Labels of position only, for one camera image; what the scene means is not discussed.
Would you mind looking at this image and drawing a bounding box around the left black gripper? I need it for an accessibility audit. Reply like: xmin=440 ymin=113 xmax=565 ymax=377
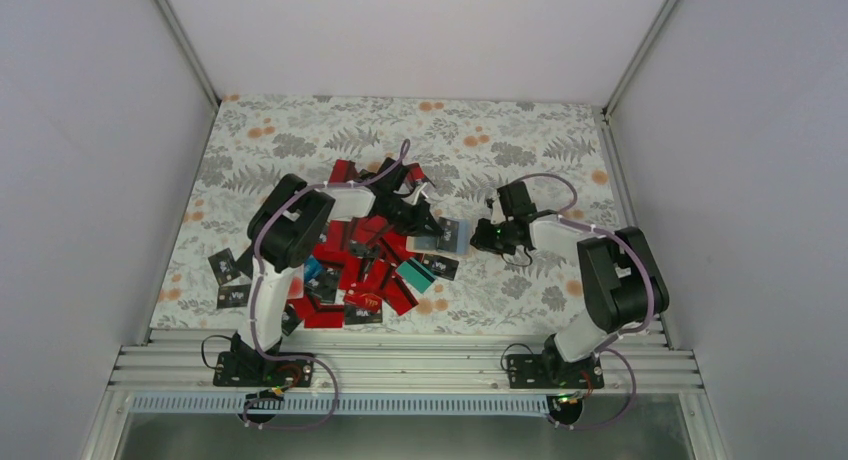
xmin=384 ymin=194 xmax=442 ymax=238

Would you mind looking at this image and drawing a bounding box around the beige leather card holder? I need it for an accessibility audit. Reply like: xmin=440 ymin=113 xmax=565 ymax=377
xmin=406 ymin=218 xmax=472 ymax=257

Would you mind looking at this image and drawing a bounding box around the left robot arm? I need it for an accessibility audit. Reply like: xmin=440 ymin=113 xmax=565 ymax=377
xmin=223 ymin=159 xmax=444 ymax=385

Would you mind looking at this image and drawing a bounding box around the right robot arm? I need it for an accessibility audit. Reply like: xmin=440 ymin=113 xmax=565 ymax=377
xmin=470 ymin=181 xmax=670 ymax=387

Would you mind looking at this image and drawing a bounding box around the teal card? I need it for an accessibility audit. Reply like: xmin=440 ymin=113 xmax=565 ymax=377
xmin=395 ymin=258 xmax=435 ymax=293

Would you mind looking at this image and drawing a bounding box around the black vip card upper right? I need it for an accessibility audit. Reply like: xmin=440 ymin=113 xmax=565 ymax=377
xmin=421 ymin=254 xmax=459 ymax=281

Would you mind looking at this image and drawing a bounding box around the red card top left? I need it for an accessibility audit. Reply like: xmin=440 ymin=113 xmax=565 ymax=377
xmin=329 ymin=159 xmax=359 ymax=183

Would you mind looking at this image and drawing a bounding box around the black vip card bottom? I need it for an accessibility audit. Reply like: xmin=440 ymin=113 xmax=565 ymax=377
xmin=344 ymin=305 xmax=383 ymax=325

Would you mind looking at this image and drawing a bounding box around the red card bottom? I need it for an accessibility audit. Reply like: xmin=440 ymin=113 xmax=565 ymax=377
xmin=303 ymin=309 xmax=345 ymax=329

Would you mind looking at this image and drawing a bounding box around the black vip card left lower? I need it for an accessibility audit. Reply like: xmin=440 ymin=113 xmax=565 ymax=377
xmin=216 ymin=284 xmax=251 ymax=310

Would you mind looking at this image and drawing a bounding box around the black vip card far left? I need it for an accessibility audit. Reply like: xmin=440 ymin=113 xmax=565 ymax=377
xmin=208 ymin=248 xmax=241 ymax=286

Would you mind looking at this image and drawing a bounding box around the floral table mat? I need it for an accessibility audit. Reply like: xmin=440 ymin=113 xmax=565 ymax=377
xmin=152 ymin=95 xmax=623 ymax=341

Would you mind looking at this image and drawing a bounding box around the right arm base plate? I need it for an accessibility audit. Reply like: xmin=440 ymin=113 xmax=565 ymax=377
xmin=505 ymin=354 xmax=605 ymax=390

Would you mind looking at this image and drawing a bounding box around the aluminium rail frame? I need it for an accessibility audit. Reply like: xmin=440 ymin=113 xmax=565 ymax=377
xmin=83 ymin=326 xmax=726 ymax=459

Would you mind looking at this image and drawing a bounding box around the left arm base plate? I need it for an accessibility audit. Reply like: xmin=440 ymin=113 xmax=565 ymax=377
xmin=212 ymin=352 xmax=315 ymax=388

